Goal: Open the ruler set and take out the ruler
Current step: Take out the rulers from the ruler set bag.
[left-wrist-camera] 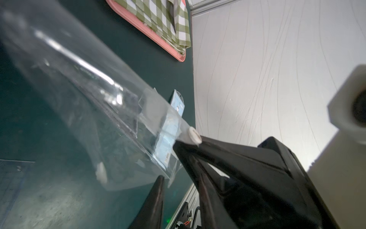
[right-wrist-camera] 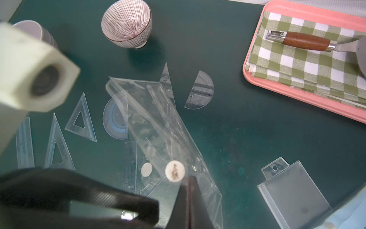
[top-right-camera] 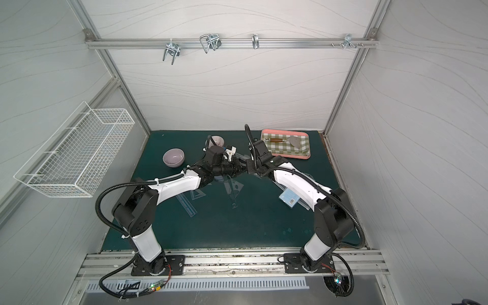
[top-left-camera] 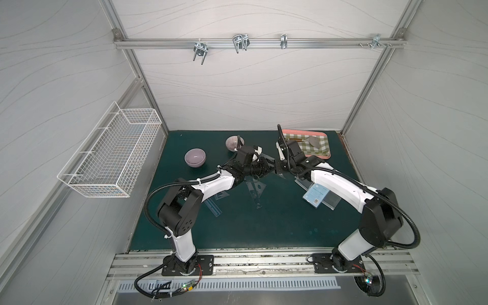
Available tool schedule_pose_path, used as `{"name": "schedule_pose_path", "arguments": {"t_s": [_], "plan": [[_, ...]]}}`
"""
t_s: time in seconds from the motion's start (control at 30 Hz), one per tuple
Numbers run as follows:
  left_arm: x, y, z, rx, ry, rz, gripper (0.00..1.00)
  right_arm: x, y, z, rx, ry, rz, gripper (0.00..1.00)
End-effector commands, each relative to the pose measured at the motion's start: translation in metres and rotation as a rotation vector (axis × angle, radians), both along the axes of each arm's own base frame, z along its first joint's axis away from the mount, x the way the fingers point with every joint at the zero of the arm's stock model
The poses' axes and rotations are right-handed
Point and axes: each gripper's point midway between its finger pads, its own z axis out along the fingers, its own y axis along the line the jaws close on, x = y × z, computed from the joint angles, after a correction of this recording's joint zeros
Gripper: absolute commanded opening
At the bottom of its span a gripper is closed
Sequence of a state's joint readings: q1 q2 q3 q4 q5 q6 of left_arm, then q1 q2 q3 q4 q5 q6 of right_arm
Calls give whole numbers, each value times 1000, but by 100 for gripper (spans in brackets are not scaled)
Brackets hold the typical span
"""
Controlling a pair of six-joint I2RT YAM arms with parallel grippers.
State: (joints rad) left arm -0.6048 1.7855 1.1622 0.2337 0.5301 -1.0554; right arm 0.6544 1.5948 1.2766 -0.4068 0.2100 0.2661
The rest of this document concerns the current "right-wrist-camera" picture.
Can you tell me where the wooden handled metal scraper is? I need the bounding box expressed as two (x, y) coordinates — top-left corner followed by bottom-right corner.
(266, 30), (366, 78)

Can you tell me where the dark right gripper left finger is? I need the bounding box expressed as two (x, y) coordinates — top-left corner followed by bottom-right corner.
(166, 177), (190, 229)

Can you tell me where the pink plastic tray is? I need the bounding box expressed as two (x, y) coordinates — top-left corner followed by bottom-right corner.
(243, 1), (366, 123)

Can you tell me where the blue clear protractor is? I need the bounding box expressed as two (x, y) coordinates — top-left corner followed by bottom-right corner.
(103, 92), (128, 140)

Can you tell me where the blue printed ruler set card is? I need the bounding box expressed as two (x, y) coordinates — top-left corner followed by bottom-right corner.
(315, 184), (366, 229)

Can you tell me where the purple striped bowl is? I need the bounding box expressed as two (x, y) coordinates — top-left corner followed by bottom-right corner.
(101, 0), (153, 49)

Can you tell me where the plain lilac bowl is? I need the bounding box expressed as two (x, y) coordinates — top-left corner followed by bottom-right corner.
(12, 20), (59, 49)

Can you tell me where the large clear triangle ruler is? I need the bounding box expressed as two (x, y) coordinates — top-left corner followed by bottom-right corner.
(44, 113), (76, 170)

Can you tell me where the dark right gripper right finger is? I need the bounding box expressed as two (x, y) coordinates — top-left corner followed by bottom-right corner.
(189, 176), (214, 229)

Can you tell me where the clear blue straight ruler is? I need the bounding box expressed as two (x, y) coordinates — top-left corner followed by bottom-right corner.
(15, 117), (35, 169)

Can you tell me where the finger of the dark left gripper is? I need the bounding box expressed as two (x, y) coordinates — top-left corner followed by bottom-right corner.
(1, 168), (159, 225)
(1, 208), (154, 229)

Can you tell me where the clear ruler set pouch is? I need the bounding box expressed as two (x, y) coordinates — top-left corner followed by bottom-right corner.
(257, 157), (333, 229)

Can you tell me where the green white checkered cloth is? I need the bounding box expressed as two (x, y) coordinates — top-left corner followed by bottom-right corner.
(245, 11), (366, 109)

